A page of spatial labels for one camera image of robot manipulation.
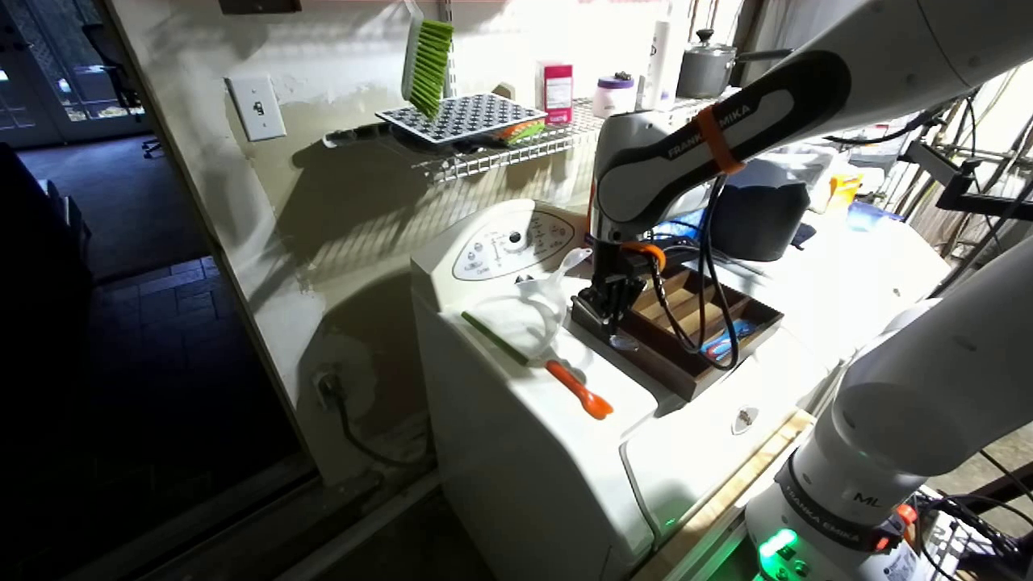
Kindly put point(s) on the wooden plank edge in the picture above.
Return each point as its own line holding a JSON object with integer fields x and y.
{"x": 731, "y": 486}

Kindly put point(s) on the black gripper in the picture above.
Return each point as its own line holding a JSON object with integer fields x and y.
{"x": 613, "y": 284}

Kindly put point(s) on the black camera stand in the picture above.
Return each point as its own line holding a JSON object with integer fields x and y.
{"x": 957, "y": 178}

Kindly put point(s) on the blue plastic packet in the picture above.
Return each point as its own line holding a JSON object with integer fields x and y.
{"x": 724, "y": 344}

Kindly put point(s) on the green plastic stick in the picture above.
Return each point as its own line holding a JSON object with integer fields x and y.
{"x": 496, "y": 338}

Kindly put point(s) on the bin with trash bag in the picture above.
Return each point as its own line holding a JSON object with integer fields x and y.
{"x": 766, "y": 220}

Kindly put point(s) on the white slim bottle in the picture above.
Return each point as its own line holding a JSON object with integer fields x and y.
{"x": 658, "y": 65}

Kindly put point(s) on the brown wooden cutlery tray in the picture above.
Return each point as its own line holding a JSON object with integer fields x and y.
{"x": 688, "y": 372}

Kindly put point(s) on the grey metal kettle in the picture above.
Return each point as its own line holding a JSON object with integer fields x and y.
{"x": 704, "y": 69}

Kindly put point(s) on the green orange flat item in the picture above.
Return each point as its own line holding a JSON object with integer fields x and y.
{"x": 519, "y": 135}

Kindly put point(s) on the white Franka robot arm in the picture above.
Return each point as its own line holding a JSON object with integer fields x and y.
{"x": 946, "y": 388}

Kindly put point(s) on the white jar purple lid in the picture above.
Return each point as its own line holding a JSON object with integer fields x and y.
{"x": 613, "y": 100}

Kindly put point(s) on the orange plastic spoon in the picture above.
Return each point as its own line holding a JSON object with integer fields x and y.
{"x": 589, "y": 401}

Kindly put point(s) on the grey dotted tray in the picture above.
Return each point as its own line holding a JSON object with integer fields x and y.
{"x": 462, "y": 117}

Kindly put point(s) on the small yellow container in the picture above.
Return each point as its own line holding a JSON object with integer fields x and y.
{"x": 844, "y": 193}

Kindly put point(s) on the pink white carton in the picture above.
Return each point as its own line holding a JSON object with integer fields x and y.
{"x": 557, "y": 94}

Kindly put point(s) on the white wall outlet plate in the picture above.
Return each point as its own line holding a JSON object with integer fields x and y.
{"x": 255, "y": 106}

